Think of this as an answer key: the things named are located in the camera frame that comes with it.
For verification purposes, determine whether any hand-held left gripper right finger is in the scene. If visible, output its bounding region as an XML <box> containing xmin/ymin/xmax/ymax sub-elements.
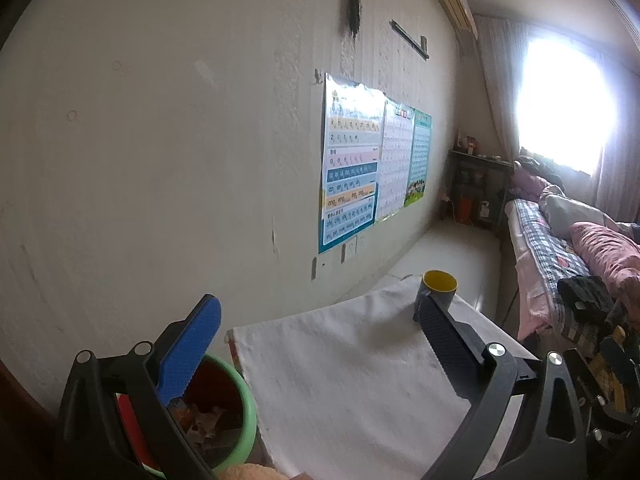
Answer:
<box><xmin>415</xmin><ymin>292</ymin><xmax>587</xmax><ymax>480</ymax></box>

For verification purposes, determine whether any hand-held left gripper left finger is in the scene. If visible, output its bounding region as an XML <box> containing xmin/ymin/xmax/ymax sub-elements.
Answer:
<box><xmin>52</xmin><ymin>294</ymin><xmax>223</xmax><ymax>480</ymax></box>

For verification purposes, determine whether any heap of wrappers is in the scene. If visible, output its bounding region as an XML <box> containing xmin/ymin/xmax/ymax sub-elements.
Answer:
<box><xmin>170</xmin><ymin>395</ymin><xmax>236</xmax><ymax>461</ymax></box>

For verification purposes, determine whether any red bin with green rim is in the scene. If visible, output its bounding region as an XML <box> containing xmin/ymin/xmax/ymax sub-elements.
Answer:
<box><xmin>117</xmin><ymin>354</ymin><xmax>258</xmax><ymax>478</ymax></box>

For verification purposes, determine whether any blue mug yellow inside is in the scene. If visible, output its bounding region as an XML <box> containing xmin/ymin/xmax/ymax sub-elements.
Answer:
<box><xmin>413</xmin><ymin>270</ymin><xmax>459</xmax><ymax>323</ymax></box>

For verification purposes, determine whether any black cloth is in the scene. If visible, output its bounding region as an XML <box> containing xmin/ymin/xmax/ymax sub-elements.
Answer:
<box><xmin>556</xmin><ymin>275</ymin><xmax>617</xmax><ymax>323</ymax></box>

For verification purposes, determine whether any bed with checked sheet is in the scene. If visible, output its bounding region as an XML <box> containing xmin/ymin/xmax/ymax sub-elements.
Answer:
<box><xmin>502</xmin><ymin>197</ymin><xmax>640</xmax><ymax>356</ymax></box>

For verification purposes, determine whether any pink quilt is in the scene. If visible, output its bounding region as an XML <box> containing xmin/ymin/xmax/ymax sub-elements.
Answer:
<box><xmin>570</xmin><ymin>220</ymin><xmax>640</xmax><ymax>301</ymax></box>

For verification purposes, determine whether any dark wooden shelf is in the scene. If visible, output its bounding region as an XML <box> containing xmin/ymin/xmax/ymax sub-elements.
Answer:
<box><xmin>448</xmin><ymin>149</ymin><xmax>513</xmax><ymax>233</ymax></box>

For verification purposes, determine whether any white blanket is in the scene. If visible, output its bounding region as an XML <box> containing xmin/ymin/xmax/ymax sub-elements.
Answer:
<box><xmin>537</xmin><ymin>185</ymin><xmax>608</xmax><ymax>241</ymax></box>

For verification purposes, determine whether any purple pillow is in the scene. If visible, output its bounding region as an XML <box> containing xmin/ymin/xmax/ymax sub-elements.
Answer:
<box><xmin>510</xmin><ymin>157</ymin><xmax>553</xmax><ymax>201</ymax></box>

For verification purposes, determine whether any brown wooden furniture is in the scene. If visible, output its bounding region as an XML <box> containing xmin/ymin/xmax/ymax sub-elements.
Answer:
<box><xmin>0</xmin><ymin>355</ymin><xmax>61</xmax><ymax>480</ymax></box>

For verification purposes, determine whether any pale window curtain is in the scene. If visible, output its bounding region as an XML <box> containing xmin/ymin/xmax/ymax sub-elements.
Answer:
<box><xmin>592</xmin><ymin>50</ymin><xmax>640</xmax><ymax>226</ymax></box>
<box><xmin>472</xmin><ymin>15</ymin><xmax>526</xmax><ymax>161</ymax></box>

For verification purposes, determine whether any bright window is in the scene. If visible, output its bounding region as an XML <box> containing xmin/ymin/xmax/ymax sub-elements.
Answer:
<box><xmin>515</xmin><ymin>35</ymin><xmax>618</xmax><ymax>176</ymax></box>

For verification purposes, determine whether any green bordered wall poster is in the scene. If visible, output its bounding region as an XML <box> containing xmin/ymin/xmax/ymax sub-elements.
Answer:
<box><xmin>404</xmin><ymin>109</ymin><xmax>433</xmax><ymax>208</ymax></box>

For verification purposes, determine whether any white chart wall poster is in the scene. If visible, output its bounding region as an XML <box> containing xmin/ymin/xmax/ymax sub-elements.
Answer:
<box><xmin>375</xmin><ymin>96</ymin><xmax>417</xmax><ymax>223</ymax></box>

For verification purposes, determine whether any blue alphabet wall poster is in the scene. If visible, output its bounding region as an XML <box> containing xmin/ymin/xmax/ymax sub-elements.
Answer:
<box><xmin>318</xmin><ymin>72</ymin><xmax>387</xmax><ymax>255</ymax></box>

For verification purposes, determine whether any black wall bracket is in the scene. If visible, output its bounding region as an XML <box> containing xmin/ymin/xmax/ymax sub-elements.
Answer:
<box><xmin>390</xmin><ymin>19</ymin><xmax>431</xmax><ymax>61</ymax></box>

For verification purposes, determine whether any wall air conditioner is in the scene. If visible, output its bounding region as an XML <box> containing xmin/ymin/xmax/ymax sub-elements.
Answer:
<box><xmin>426</xmin><ymin>0</ymin><xmax>479</xmax><ymax>41</ymax></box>

